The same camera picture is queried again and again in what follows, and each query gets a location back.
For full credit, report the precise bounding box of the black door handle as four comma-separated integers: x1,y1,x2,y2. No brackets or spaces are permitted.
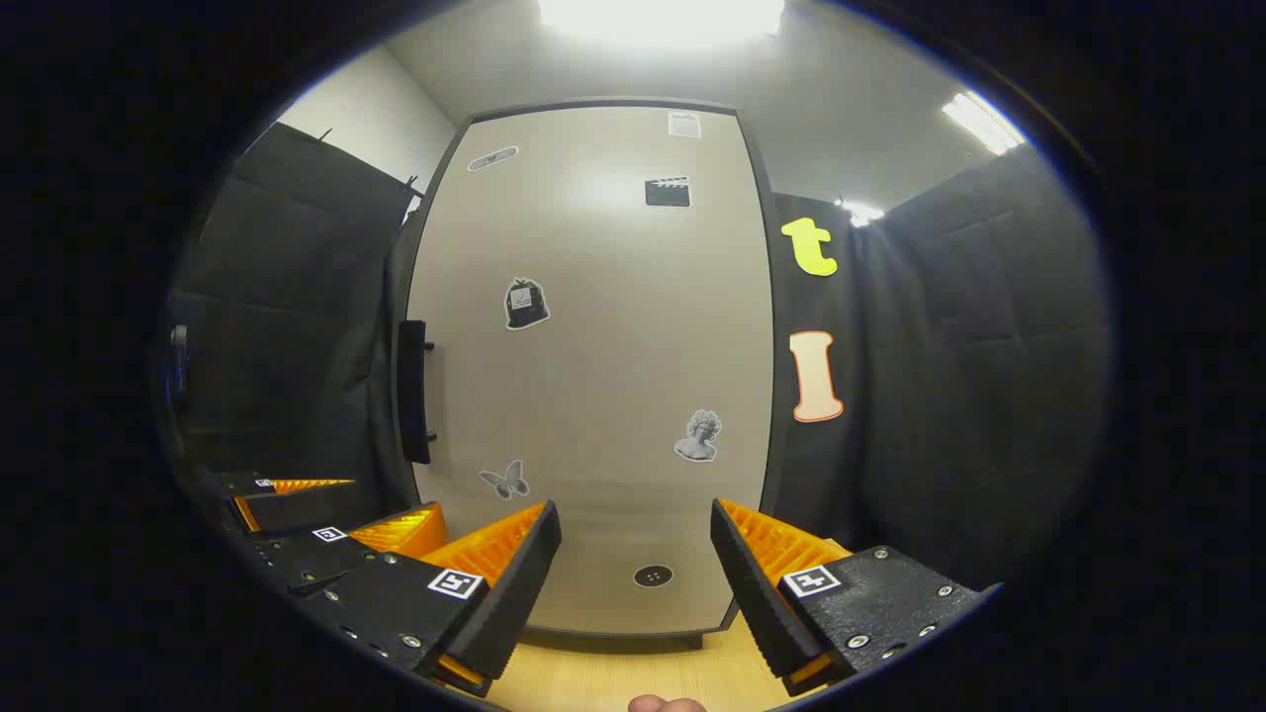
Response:
398,319,437,466

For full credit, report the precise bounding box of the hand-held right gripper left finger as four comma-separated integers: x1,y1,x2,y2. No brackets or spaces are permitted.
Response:
321,499,563,698

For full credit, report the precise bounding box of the black backdrop cloth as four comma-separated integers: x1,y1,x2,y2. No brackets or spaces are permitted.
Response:
168,124,1114,594

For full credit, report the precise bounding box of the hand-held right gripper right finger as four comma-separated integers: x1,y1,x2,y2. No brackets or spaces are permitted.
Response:
710,497,1002,698

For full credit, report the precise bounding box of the large ceiling light panel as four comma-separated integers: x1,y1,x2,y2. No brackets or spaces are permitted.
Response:
539,0,787,45

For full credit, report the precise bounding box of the dark grey cabinet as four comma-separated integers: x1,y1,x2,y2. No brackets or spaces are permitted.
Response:
394,96,792,651

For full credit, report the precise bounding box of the beige cabinet door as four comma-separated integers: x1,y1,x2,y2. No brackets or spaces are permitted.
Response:
406,106,774,636

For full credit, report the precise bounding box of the long ceiling light strip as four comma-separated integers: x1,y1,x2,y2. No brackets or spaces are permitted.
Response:
940,91,1026,155

